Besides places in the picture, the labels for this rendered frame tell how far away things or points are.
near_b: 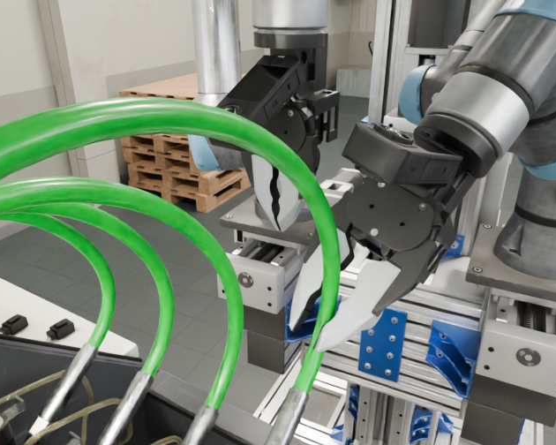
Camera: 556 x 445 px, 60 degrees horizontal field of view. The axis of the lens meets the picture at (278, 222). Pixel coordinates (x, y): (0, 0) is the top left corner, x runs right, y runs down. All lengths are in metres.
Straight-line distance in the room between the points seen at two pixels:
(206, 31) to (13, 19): 2.81
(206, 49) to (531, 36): 0.60
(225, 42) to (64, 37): 2.78
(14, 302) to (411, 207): 0.74
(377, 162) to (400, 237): 0.09
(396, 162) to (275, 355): 0.79
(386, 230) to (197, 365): 1.88
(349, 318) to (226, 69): 0.63
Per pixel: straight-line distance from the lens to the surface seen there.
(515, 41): 0.45
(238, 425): 0.69
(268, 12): 0.48
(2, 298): 0.98
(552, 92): 0.48
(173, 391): 0.74
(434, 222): 0.39
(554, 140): 0.52
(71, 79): 3.69
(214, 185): 3.61
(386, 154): 0.31
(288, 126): 0.49
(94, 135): 0.17
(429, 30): 0.94
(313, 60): 0.53
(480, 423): 1.00
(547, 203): 0.88
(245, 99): 0.45
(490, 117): 0.42
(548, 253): 0.90
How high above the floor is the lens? 1.46
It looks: 25 degrees down
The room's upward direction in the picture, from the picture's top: straight up
